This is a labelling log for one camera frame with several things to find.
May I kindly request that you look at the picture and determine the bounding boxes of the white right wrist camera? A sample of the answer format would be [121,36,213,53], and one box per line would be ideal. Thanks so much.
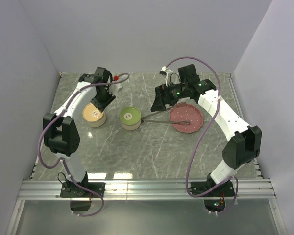
[159,66,180,86]

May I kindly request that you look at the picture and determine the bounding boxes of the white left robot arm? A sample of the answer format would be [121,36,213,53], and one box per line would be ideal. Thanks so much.
[37,67,121,197]

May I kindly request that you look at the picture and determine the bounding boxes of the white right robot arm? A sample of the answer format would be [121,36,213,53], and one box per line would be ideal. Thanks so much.
[151,64,262,197]

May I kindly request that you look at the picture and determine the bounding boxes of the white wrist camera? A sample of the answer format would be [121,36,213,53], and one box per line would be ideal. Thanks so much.
[109,83,123,95]
[159,66,180,86]

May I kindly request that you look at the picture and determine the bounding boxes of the cream steel round container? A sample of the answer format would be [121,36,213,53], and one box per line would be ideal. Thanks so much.
[84,115,106,128]

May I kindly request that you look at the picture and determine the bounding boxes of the beige round lid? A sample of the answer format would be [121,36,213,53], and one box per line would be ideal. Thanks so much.
[82,103,105,122]

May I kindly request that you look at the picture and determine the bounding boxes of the green round lid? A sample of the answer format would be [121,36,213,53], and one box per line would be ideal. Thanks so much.
[119,106,142,126]

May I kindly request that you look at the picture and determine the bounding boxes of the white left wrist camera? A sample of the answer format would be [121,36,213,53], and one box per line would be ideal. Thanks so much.
[109,83,123,95]

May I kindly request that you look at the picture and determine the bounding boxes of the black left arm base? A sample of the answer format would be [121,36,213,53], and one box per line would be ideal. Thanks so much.
[57,172,105,212]

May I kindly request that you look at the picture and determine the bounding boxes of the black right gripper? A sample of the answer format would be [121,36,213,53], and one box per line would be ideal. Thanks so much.
[151,81,188,112]

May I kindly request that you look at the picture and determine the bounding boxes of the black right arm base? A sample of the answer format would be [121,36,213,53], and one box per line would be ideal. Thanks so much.
[188,180,238,215]

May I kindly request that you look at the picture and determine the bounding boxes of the aluminium mounting rail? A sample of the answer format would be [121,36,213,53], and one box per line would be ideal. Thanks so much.
[8,73,287,235]

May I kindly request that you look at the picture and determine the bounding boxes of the pink dotted plate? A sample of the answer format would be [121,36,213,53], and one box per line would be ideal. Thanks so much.
[169,102,204,134]

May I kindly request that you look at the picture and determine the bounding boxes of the steel food tongs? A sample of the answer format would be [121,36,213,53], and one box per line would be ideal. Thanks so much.
[141,102,190,125]

